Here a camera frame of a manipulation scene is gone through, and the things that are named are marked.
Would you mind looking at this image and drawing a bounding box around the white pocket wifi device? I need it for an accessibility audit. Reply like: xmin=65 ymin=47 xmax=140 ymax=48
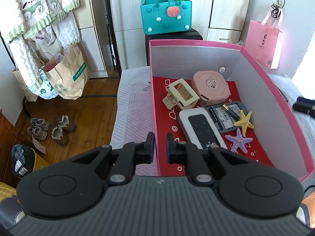
xmin=177 ymin=108 xmax=227 ymax=150

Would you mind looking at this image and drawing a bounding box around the purple starfish clip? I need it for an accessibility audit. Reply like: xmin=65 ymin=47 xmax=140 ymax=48
xmin=225 ymin=128 xmax=253 ymax=154

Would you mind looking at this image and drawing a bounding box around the beige hair claw clip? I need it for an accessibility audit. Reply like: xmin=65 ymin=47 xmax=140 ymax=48
xmin=162 ymin=78 xmax=200 ymax=110

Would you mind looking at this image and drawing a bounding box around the yellow starfish clip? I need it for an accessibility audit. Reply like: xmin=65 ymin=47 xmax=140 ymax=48
xmin=234 ymin=110 xmax=255 ymax=137

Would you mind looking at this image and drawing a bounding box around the small battery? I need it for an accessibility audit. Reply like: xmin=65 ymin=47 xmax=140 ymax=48
xmin=222 ymin=104 xmax=240 ymax=121

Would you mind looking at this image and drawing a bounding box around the pink cardboard box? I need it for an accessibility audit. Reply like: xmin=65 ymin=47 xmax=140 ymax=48
xmin=149 ymin=40 xmax=314 ymax=182

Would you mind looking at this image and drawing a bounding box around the pink square compact case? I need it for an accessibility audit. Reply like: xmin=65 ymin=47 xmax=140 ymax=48
xmin=192 ymin=70 xmax=231 ymax=107

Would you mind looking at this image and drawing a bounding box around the grey patterned tablecloth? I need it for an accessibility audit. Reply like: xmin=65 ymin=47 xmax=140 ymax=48
xmin=109 ymin=65 xmax=158 ymax=176

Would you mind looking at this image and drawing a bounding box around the brown fuzzy boots pair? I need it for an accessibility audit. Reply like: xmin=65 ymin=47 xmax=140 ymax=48
xmin=51 ymin=115 xmax=76 ymax=146

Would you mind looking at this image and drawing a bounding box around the pink paper gift bag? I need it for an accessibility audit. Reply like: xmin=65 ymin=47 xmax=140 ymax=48
xmin=245 ymin=4 xmax=284 ymax=69

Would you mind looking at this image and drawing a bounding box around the grey sneakers pair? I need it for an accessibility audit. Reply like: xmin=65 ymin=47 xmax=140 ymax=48
xmin=27 ymin=118 xmax=51 ymax=141

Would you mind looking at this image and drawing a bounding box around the yellow waste bin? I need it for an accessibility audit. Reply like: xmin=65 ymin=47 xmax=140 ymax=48
xmin=11 ymin=144 xmax=49 ymax=178

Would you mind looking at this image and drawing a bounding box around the brown paper bag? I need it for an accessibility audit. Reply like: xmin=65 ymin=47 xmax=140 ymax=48
xmin=43 ymin=44 xmax=90 ymax=100

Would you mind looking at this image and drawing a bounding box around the black suitcase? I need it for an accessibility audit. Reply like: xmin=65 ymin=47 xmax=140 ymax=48
xmin=144 ymin=28 xmax=204 ymax=67

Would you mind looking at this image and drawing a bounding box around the white wardrobe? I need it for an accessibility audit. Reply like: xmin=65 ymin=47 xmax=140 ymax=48
xmin=109 ymin=0 xmax=249 ymax=70

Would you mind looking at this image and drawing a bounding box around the teal felt tote bag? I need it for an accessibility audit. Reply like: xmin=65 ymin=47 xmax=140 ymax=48
xmin=140 ymin=0 xmax=192 ymax=35

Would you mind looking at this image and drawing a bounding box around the black clothes rack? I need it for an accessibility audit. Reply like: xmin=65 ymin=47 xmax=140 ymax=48
xmin=1 ymin=0 xmax=122 ymax=123

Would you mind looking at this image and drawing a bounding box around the white fluffy robe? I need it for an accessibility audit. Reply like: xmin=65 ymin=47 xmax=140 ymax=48
xmin=1 ymin=0 xmax=81 ymax=92

